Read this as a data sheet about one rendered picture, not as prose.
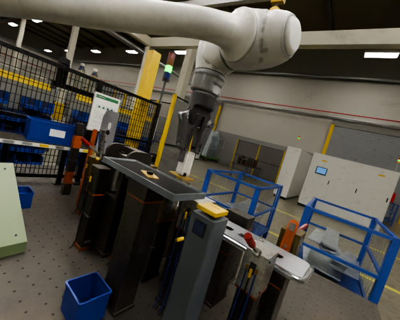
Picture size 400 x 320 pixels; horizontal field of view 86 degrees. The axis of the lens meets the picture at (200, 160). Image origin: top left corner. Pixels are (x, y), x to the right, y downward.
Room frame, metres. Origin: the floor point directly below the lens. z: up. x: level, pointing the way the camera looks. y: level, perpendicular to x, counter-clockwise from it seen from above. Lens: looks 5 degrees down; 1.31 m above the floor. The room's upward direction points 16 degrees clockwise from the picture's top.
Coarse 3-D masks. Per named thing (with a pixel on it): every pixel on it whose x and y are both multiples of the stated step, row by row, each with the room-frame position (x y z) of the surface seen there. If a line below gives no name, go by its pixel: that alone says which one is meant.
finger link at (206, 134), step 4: (212, 124) 0.66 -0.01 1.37; (204, 128) 0.66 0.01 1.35; (208, 128) 0.65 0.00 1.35; (212, 128) 0.66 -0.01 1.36; (204, 132) 0.66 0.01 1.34; (208, 132) 0.65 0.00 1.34; (204, 136) 0.65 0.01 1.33; (208, 136) 0.66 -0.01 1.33; (204, 140) 0.65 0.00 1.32; (200, 144) 0.66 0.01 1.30; (204, 144) 0.65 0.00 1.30; (200, 148) 0.64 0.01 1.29
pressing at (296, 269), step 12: (240, 228) 0.89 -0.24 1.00; (228, 240) 0.75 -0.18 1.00; (240, 240) 0.76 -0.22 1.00; (264, 240) 0.83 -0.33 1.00; (288, 252) 0.78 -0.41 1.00; (276, 264) 0.65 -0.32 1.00; (288, 264) 0.68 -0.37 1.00; (300, 264) 0.71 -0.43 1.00; (288, 276) 0.62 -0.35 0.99; (300, 276) 0.63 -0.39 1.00
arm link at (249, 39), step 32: (0, 0) 0.33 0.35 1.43; (32, 0) 0.35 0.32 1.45; (64, 0) 0.38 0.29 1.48; (96, 0) 0.39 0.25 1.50; (128, 0) 0.40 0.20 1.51; (160, 0) 0.41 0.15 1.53; (128, 32) 0.43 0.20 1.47; (160, 32) 0.42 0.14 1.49; (192, 32) 0.42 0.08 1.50; (224, 32) 0.42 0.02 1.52; (256, 32) 0.44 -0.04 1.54; (288, 32) 0.42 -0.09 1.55; (256, 64) 0.48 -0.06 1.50
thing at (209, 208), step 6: (198, 204) 0.52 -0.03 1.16; (204, 204) 0.53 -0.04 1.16; (210, 204) 0.54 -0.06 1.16; (204, 210) 0.51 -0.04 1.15; (210, 210) 0.50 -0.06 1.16; (216, 210) 0.51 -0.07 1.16; (222, 210) 0.52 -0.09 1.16; (210, 216) 0.52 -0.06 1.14; (216, 216) 0.49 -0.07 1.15; (222, 216) 0.51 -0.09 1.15
